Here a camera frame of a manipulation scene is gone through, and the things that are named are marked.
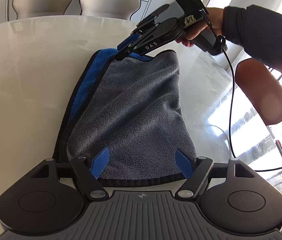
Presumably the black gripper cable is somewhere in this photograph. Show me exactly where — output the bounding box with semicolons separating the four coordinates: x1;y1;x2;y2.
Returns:
201;9;282;172

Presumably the blue and grey microfibre towel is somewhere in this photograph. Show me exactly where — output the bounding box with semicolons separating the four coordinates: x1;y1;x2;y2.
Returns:
53;49;196;187

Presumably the right grey dining chair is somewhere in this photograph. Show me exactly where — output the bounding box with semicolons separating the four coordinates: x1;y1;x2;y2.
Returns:
79;0;141;21

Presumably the person's right forearm dark sleeve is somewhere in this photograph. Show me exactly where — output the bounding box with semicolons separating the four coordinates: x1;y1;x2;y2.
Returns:
222;5;282;74

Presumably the person's right hand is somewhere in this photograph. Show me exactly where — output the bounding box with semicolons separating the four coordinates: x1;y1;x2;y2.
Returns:
175;8;224;47

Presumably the brown leather chair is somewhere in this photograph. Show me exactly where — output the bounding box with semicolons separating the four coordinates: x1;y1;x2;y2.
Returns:
235;58;282;126

